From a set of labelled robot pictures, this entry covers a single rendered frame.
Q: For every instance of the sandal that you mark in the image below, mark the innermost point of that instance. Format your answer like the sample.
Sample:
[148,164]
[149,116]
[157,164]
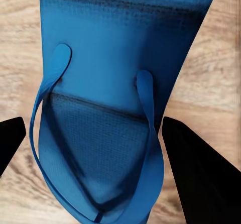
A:
[109,67]

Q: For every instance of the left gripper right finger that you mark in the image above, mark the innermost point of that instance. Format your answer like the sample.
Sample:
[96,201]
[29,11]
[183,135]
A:
[208,185]

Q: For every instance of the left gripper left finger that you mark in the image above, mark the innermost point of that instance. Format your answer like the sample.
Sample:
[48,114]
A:
[12,133]

